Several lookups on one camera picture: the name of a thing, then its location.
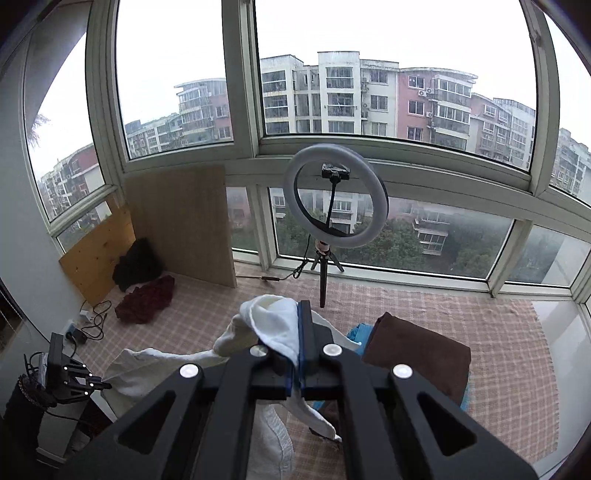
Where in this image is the black power brick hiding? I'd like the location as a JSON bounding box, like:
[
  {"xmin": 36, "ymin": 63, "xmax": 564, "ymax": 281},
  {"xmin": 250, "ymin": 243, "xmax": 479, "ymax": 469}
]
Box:
[{"xmin": 65, "ymin": 324, "xmax": 88, "ymax": 345}]

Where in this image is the white shirt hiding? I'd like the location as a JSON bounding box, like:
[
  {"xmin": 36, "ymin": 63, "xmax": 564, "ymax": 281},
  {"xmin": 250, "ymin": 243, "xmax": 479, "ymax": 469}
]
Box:
[{"xmin": 103, "ymin": 293, "xmax": 362, "ymax": 480}]

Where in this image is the ring light cable with remote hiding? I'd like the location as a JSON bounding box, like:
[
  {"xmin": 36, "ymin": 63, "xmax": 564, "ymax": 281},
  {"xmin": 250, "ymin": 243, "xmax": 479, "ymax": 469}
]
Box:
[{"xmin": 234, "ymin": 234, "xmax": 313, "ymax": 283}]

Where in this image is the white power adapter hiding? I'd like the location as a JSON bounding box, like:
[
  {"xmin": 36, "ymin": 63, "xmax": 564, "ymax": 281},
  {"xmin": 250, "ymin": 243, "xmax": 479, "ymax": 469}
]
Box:
[{"xmin": 79, "ymin": 310, "xmax": 92, "ymax": 322}]

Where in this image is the blue folded garment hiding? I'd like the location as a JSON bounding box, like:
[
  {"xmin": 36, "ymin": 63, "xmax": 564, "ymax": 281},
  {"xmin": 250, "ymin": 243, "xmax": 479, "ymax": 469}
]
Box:
[{"xmin": 310, "ymin": 322, "xmax": 472, "ymax": 411}]

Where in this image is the black garment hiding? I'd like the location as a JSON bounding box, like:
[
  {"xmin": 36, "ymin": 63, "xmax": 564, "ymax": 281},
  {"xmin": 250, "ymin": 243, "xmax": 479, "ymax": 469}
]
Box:
[{"xmin": 112, "ymin": 238, "xmax": 164, "ymax": 292}]

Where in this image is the pine wood board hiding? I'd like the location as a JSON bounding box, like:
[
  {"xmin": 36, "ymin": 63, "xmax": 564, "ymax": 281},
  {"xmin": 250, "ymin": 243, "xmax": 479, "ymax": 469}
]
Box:
[{"xmin": 59, "ymin": 205, "xmax": 135, "ymax": 306}]

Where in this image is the brown folded garment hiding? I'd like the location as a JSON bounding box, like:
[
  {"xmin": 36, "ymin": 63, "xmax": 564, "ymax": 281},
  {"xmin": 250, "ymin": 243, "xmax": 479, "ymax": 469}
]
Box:
[{"xmin": 317, "ymin": 311, "xmax": 472, "ymax": 432}]

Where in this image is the pink plaid table cloth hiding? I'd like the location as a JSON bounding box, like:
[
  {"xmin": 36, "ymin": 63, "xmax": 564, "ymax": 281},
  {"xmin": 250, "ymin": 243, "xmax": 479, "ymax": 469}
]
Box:
[{"xmin": 62, "ymin": 275, "xmax": 536, "ymax": 479}]

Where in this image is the black cable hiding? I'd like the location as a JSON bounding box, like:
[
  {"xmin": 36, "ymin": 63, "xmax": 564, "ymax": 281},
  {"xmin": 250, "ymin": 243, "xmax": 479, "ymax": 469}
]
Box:
[{"xmin": 64, "ymin": 299, "xmax": 113, "ymax": 345}]

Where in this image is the ring light on tripod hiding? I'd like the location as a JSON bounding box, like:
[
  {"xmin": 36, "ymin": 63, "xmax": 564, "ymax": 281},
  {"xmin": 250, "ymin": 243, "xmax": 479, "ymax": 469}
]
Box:
[{"xmin": 283, "ymin": 143, "xmax": 390, "ymax": 308}]

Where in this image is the dark red garment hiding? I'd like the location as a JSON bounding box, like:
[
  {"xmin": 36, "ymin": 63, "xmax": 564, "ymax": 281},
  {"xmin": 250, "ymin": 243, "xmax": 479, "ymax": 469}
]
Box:
[{"xmin": 115, "ymin": 275, "xmax": 175, "ymax": 324}]

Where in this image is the light plywood board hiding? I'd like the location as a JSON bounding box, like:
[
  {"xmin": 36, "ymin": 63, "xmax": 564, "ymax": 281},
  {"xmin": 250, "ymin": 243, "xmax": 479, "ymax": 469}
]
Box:
[{"xmin": 123, "ymin": 165, "xmax": 236, "ymax": 288}]

